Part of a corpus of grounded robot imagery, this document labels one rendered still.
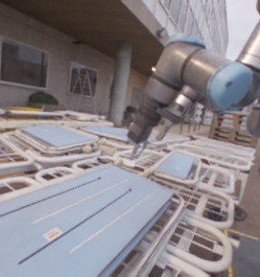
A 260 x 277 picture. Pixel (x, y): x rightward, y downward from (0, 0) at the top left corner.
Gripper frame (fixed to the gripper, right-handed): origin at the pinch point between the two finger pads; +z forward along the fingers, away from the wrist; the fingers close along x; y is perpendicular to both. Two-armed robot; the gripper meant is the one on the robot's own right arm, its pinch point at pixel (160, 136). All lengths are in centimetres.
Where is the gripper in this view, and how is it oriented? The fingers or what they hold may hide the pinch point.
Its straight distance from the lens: 91.4
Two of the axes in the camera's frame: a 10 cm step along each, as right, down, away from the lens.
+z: -5.4, 8.3, 1.4
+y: 8.0, 5.6, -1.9
